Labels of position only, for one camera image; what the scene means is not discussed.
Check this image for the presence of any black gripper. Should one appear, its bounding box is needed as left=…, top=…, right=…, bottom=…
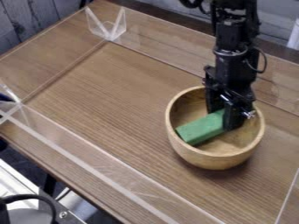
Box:
left=203, top=47, right=258, bottom=131

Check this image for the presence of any green rectangular block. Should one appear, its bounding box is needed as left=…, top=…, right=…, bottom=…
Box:
left=175, top=109, right=224, bottom=145

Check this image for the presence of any brown wooden bowl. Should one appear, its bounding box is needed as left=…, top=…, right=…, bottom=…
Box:
left=164, top=86, right=266, bottom=171

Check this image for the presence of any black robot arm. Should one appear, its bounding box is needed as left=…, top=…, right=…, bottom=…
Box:
left=179, top=0, right=267, bottom=131

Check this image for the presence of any clear acrylic front barrier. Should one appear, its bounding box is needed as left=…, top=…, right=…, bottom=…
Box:
left=0, top=84, right=226, bottom=224

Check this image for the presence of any white post at right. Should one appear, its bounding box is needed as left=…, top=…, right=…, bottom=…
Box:
left=287, top=22, right=299, bottom=50

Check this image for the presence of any grey metal mount plate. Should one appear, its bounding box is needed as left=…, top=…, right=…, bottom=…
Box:
left=0, top=200, right=88, bottom=224

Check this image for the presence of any black cable loop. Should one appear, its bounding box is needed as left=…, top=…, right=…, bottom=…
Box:
left=0, top=194, right=59, bottom=224

